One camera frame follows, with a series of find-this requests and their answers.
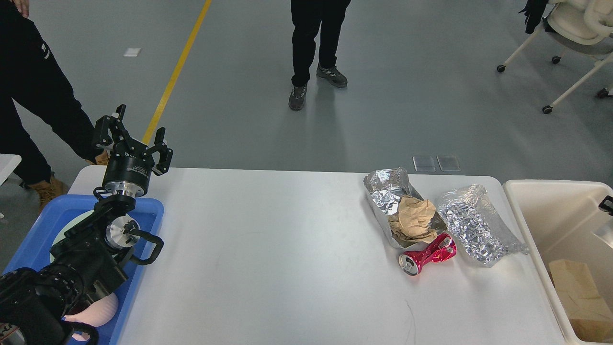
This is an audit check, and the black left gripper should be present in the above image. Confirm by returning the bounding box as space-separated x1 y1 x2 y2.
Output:
94 104 173 197

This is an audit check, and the green plate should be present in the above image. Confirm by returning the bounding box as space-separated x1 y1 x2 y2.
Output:
52 210 94 247

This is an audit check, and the brown paper bag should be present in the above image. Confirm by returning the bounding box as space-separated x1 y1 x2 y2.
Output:
549 259 613 343

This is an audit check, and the clear plastic wrap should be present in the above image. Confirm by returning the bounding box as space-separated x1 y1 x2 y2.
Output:
435 184 529 268

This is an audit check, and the crushed red can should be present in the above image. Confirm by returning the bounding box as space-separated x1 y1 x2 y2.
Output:
398 233 457 276

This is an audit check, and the pink mug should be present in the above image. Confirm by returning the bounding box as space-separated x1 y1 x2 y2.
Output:
63 293 119 327

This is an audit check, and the brown paper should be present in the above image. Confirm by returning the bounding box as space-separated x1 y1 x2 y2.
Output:
387 195 438 247

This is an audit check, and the white paper cup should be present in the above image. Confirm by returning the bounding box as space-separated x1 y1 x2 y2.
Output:
592 220 613 248

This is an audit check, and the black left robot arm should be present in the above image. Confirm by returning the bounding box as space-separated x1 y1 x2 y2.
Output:
0 104 173 345

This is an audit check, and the white plastic bin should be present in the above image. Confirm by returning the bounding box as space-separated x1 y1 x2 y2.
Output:
503 180 613 345

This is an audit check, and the person in tan boots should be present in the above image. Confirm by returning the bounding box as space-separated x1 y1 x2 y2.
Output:
0 0 109 210

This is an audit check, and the white side table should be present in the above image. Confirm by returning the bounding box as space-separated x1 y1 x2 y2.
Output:
0 153 22 185

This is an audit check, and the blue plastic tray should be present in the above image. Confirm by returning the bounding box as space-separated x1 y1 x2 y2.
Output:
4 194 164 345

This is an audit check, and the clear floor tile right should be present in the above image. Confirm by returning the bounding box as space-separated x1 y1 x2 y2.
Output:
436 155 462 172

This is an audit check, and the clear floor tile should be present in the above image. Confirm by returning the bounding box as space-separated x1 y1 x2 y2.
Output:
412 155 437 173
436 155 462 172

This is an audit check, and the white office chair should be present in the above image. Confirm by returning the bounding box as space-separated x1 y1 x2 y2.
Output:
496 0 613 115

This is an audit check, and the clear floor tile left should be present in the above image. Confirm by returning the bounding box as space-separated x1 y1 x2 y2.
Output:
412 155 437 173

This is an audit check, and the person in grey sneakers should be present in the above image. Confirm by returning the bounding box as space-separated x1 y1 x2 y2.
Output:
288 0 352 112

